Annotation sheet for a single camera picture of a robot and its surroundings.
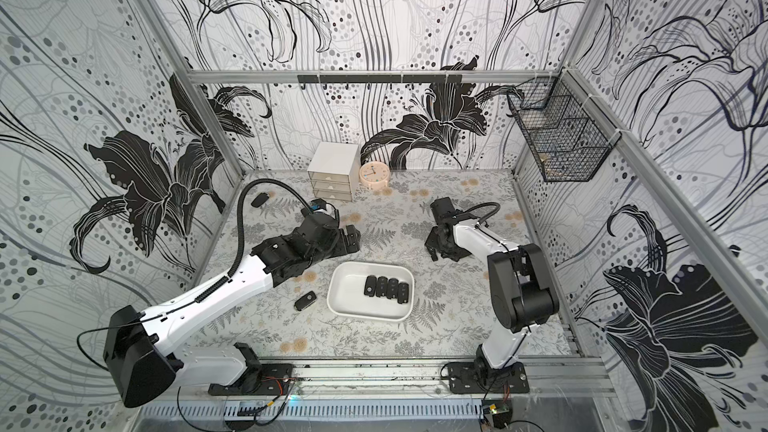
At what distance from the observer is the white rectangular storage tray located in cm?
81

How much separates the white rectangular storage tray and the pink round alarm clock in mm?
337

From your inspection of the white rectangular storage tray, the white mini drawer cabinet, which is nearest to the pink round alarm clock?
the white mini drawer cabinet

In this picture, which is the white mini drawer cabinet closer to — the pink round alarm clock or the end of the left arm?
the pink round alarm clock

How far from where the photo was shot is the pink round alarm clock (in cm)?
115

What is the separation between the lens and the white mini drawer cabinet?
104cm

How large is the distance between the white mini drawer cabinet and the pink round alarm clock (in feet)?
0.24
